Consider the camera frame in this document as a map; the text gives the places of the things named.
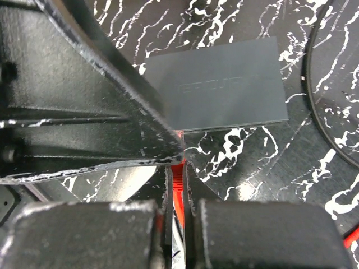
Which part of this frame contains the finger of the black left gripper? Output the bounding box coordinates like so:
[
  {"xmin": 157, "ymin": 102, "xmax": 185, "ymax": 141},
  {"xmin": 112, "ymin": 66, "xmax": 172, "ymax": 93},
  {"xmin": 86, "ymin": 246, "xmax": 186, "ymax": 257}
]
[{"xmin": 1, "ymin": 1, "xmax": 183, "ymax": 184}]

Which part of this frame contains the black ethernet cable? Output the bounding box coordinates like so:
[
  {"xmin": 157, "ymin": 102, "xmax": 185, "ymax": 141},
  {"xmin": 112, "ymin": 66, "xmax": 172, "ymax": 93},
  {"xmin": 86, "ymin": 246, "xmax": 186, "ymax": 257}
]
[{"xmin": 305, "ymin": 0, "xmax": 359, "ymax": 166}]

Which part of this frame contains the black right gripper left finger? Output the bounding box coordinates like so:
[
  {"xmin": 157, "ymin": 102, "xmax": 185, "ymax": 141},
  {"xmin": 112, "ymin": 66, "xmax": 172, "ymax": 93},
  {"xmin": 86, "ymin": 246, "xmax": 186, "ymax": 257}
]
[{"xmin": 1, "ymin": 168, "xmax": 173, "ymax": 268}]

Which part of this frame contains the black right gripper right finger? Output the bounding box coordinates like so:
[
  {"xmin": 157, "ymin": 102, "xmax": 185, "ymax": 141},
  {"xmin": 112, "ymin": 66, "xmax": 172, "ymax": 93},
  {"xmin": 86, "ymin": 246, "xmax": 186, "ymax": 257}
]
[{"xmin": 182, "ymin": 163, "xmax": 353, "ymax": 268}]

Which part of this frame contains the red ethernet cable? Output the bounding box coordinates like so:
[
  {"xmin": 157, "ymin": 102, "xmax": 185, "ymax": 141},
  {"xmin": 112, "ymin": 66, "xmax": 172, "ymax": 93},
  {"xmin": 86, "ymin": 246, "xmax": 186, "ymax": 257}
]
[{"xmin": 155, "ymin": 128, "xmax": 359, "ymax": 250}]

